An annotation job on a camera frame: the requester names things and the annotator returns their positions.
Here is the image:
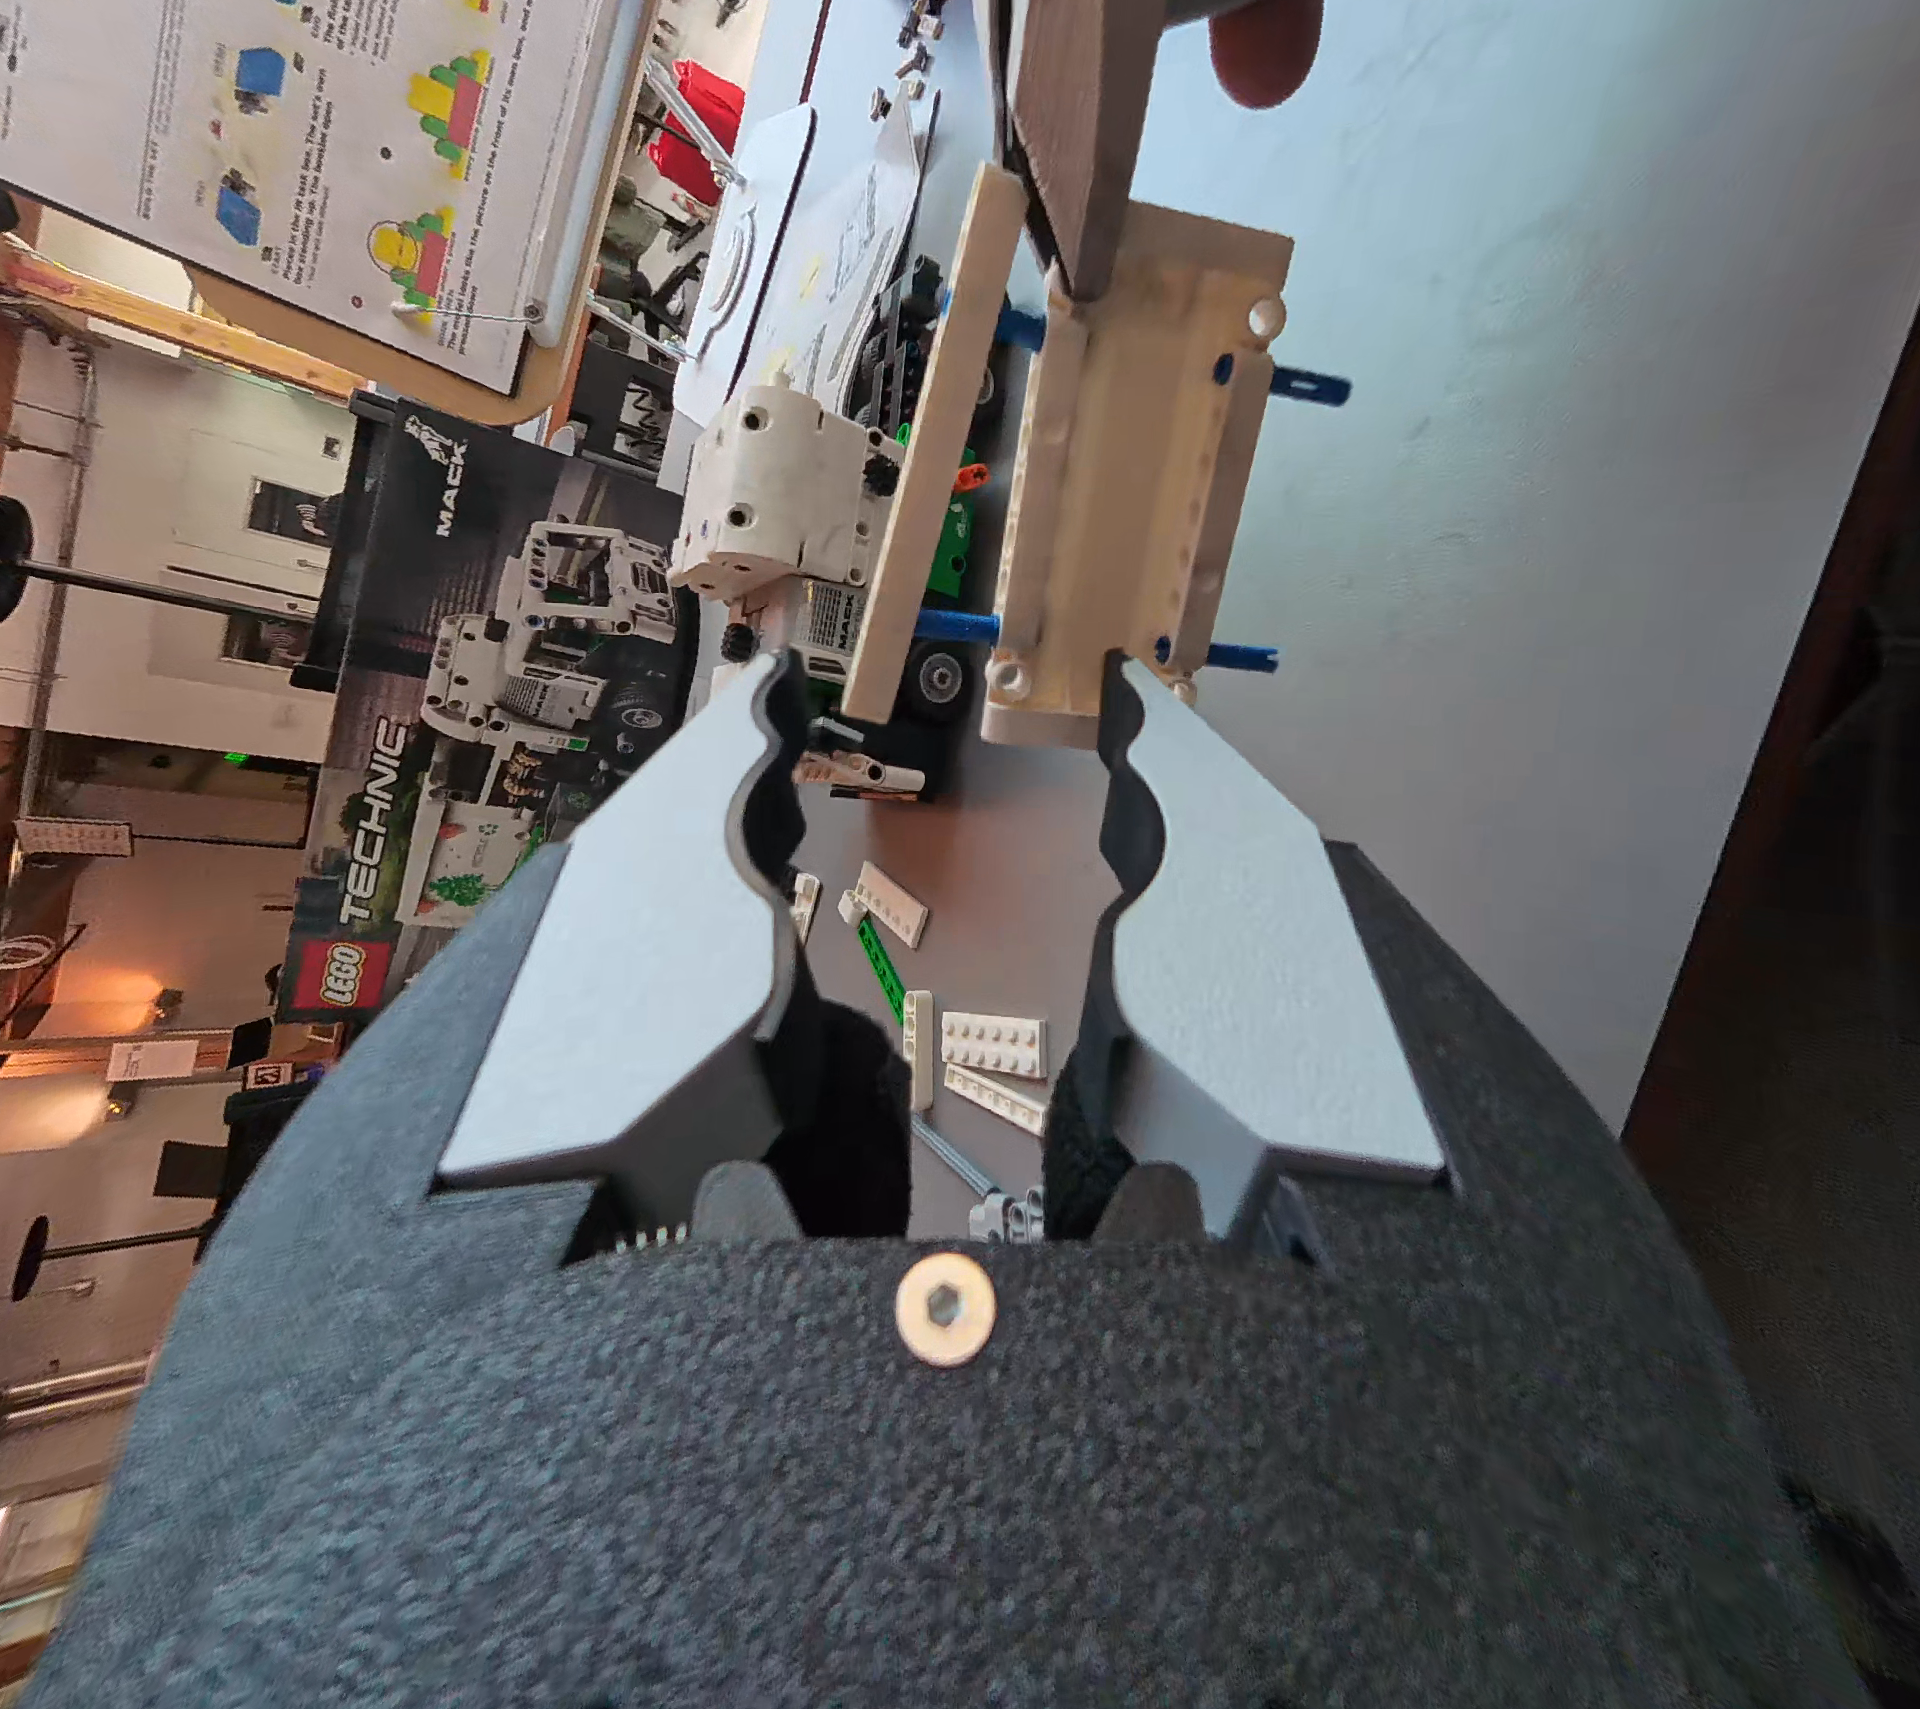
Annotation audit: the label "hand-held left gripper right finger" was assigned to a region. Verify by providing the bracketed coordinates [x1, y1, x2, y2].
[1047, 655, 1451, 1241]

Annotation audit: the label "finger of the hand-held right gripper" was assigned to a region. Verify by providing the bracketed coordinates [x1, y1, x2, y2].
[1003, 0, 1205, 305]

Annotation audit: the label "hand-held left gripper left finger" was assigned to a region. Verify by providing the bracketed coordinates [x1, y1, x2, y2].
[434, 650, 818, 1229]

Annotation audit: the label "white lego truck model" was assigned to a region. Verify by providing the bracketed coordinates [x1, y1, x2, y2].
[666, 162, 1355, 806]

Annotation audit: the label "group of small grey lego pieces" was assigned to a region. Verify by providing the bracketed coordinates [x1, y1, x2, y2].
[868, 0, 964, 124]

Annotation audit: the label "green lego beam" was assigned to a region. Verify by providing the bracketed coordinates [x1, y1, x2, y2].
[854, 917, 918, 1030]

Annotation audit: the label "white flat lego plate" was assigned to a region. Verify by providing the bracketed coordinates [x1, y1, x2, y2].
[851, 861, 934, 949]

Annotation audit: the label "white studded lego plate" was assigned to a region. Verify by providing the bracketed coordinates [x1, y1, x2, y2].
[935, 1068, 1052, 1137]
[935, 1010, 1052, 1085]

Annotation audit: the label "white lego connector orange pins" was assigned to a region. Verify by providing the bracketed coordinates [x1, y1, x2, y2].
[791, 749, 930, 806]

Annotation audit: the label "black lego set box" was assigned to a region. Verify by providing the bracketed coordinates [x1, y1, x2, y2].
[277, 398, 716, 1030]

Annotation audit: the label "grey lego axle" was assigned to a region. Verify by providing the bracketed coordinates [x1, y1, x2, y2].
[905, 1108, 1006, 1211]

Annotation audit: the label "person's right hand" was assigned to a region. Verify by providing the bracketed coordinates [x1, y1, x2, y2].
[1205, 0, 1330, 113]

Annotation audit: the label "white printed booklet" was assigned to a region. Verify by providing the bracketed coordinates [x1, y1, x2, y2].
[671, 98, 934, 395]

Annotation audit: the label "red chair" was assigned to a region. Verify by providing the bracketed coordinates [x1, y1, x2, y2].
[660, 60, 746, 216]

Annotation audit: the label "black stand pole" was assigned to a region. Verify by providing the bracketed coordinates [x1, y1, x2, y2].
[0, 494, 328, 631]

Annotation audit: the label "printed instruction sheet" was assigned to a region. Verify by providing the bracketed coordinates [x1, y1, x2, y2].
[0, 0, 641, 395]

